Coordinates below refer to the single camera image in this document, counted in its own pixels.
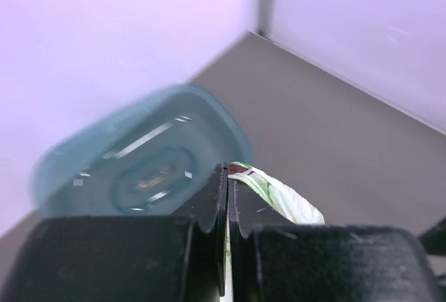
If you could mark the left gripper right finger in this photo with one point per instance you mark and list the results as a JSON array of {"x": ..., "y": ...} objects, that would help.
[{"x": 273, "y": 259}]

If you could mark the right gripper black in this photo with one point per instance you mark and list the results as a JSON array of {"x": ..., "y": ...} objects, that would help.
[{"x": 434, "y": 239}]

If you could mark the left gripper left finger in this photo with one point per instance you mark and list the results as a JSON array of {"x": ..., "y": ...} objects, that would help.
[{"x": 178, "y": 257}]

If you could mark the light green plastic bag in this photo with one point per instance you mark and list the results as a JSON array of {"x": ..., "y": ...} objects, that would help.
[{"x": 277, "y": 195}]

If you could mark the teal plastic container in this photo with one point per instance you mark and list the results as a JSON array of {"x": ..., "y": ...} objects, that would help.
[{"x": 145, "y": 159}]

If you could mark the right aluminium frame post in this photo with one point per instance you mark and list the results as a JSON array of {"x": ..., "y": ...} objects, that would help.
[{"x": 265, "y": 10}]

